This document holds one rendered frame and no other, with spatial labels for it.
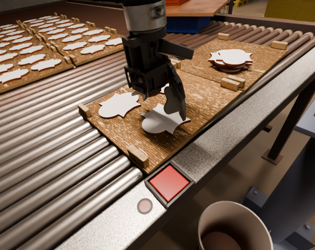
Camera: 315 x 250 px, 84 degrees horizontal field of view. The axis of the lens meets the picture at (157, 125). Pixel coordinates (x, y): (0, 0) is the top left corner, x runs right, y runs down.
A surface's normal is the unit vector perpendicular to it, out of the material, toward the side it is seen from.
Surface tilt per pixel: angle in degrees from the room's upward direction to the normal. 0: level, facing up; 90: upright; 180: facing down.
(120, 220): 0
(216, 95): 0
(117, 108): 0
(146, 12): 88
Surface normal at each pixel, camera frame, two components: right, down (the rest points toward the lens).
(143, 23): -0.05, 0.66
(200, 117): -0.10, -0.74
